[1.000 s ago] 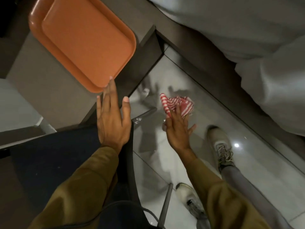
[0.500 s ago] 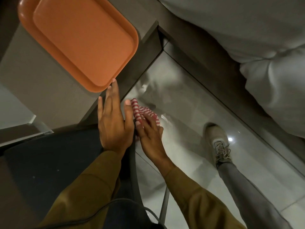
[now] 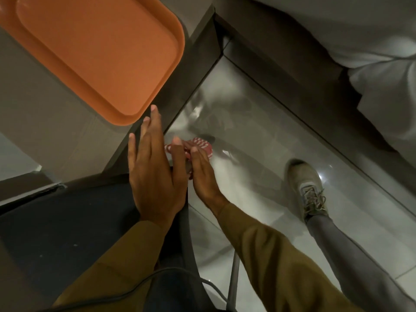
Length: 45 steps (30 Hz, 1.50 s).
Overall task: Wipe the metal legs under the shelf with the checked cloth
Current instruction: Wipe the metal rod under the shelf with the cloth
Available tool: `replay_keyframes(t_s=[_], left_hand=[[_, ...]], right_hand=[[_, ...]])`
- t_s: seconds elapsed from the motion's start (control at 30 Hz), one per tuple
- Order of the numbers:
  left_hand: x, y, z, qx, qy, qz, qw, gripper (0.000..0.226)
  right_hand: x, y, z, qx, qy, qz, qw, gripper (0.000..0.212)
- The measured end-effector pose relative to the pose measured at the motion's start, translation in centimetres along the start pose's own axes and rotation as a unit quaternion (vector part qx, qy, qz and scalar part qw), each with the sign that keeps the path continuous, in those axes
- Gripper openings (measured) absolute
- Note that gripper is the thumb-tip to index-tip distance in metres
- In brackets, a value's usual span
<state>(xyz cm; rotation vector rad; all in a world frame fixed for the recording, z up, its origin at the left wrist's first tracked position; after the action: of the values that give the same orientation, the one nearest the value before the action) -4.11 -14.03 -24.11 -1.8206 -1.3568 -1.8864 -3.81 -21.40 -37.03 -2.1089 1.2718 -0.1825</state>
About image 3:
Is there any person's left hand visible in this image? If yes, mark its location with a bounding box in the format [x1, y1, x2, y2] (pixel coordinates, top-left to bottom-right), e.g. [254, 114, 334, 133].
[128, 105, 189, 226]

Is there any person's right forearm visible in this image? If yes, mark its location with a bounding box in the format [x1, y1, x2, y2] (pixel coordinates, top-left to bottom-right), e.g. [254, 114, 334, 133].
[211, 195, 363, 312]

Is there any black cable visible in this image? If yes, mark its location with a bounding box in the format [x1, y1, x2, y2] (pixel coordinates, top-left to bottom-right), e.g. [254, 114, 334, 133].
[32, 268, 229, 312]

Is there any orange plastic tray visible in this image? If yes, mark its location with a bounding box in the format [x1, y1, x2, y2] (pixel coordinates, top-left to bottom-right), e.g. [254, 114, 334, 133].
[0, 0, 186, 126]

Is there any beige lace-up shoe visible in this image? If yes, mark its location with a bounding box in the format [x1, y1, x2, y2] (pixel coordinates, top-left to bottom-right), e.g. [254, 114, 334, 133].
[286, 159, 329, 224]

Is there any person's left forearm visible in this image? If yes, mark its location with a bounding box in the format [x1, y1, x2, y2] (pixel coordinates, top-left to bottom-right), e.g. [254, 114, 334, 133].
[53, 217, 183, 312]

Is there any white bed sheet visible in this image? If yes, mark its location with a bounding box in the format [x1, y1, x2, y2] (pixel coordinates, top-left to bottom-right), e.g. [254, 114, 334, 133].
[249, 0, 416, 159]

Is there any person's gray trouser leg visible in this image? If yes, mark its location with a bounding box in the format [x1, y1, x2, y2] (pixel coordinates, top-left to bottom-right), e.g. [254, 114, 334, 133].
[305, 214, 416, 312]

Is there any person's right hand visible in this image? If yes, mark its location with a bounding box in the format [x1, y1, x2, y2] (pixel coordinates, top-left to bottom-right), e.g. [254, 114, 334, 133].
[189, 148, 229, 213]

